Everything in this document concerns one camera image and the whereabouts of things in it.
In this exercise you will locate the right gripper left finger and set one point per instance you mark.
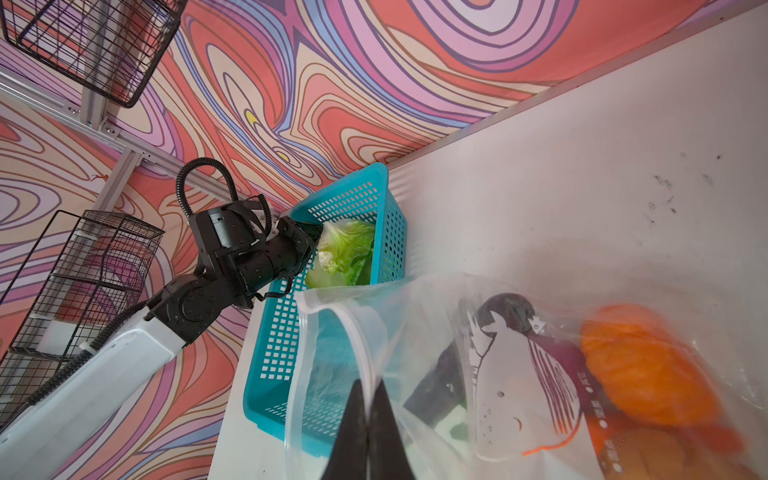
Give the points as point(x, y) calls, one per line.
point(348, 459)

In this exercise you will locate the black eggplant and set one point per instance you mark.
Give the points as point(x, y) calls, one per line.
point(440, 391)

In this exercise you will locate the left black wire basket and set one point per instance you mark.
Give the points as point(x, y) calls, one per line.
point(101, 269)

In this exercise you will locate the back black wire basket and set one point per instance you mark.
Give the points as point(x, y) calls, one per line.
point(109, 47)

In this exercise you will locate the clear zip top bag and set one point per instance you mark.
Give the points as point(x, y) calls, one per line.
point(534, 409)

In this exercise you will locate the green lettuce leaf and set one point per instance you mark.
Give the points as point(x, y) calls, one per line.
point(344, 255)

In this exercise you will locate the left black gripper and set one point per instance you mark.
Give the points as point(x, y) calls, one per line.
point(244, 253)

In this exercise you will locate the brown potato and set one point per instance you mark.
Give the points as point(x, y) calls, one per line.
point(644, 453)

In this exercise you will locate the black wire basket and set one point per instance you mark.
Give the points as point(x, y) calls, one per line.
point(101, 269)
point(109, 47)

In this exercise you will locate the teal plastic basket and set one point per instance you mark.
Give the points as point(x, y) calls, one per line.
point(310, 346)

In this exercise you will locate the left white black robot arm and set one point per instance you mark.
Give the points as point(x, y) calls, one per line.
point(73, 404)

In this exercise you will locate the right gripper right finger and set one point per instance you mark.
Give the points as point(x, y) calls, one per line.
point(387, 459)

